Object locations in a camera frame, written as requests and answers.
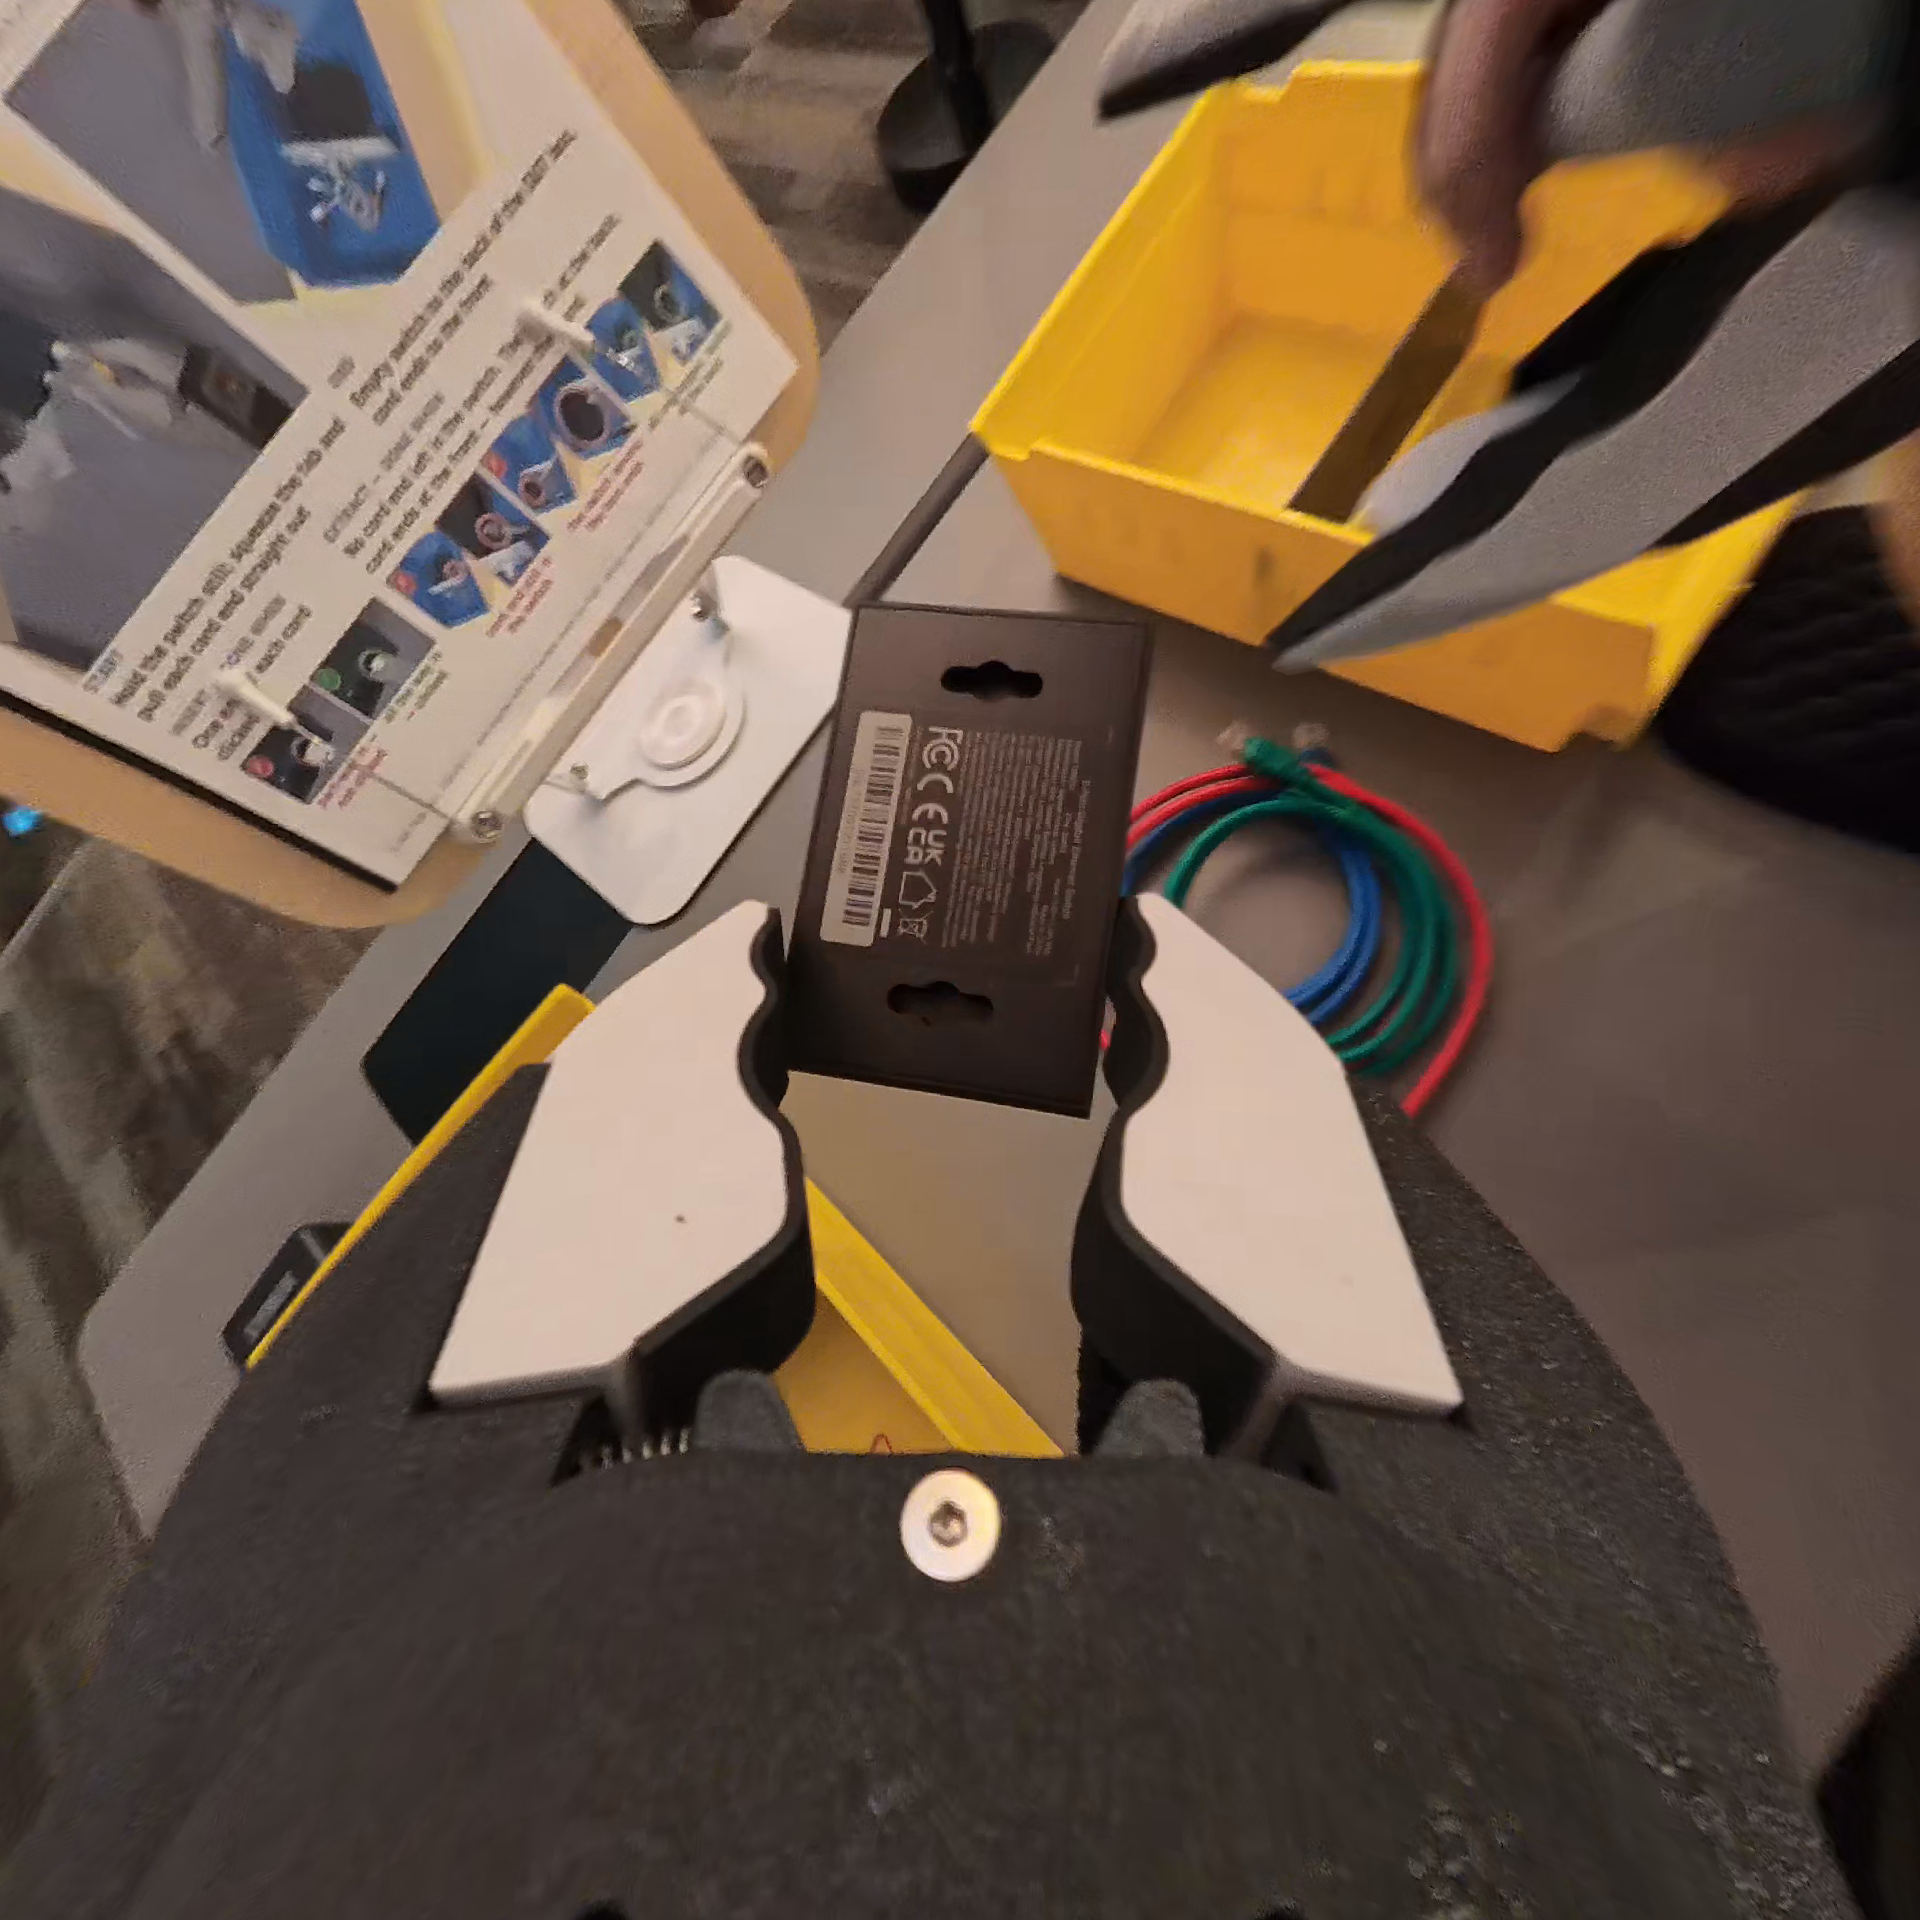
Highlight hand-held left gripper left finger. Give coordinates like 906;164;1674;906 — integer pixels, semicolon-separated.
427;902;819;1452

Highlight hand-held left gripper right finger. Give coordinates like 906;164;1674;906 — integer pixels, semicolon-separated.
1067;891;1465;1457

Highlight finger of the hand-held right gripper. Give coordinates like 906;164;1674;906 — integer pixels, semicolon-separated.
1095;0;1920;167
1268;186;1920;671

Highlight yellow plastic bin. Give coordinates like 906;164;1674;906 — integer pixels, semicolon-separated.
972;59;1802;751
247;981;1067;1458

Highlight blue ethernet cable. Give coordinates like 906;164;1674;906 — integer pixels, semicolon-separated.
1128;717;1386;1023

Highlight red ethernet cable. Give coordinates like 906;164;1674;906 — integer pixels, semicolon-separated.
1102;757;1496;1124

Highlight green ethernet cable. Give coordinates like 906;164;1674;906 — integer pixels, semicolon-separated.
1163;735;1464;1073

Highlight black ethernet switch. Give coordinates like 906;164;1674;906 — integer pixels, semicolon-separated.
784;600;1156;1119

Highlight person's right hand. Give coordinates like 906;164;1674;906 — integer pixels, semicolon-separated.
1417;0;1920;300

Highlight black oval pad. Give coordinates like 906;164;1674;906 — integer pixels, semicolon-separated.
1649;504;1920;854

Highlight black flat mat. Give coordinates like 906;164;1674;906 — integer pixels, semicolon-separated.
359;838;635;1148

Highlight black floor lamp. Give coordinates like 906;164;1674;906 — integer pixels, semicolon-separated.
876;0;1055;215

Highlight black power bank with display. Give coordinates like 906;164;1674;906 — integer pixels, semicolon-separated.
223;1220;354;1371

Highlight instruction poster on wooden board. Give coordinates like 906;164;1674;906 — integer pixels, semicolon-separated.
0;0;822;929

